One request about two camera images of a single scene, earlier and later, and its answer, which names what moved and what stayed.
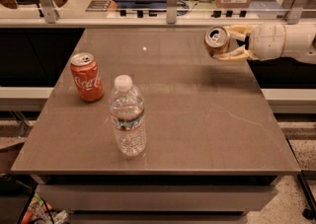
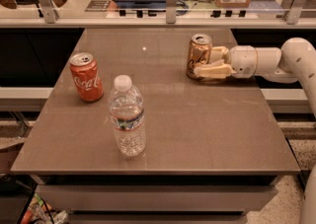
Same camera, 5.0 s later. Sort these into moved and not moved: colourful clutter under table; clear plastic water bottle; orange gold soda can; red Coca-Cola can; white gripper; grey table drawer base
Moved: white gripper; orange gold soda can
Not moved: red Coca-Cola can; colourful clutter under table; clear plastic water bottle; grey table drawer base
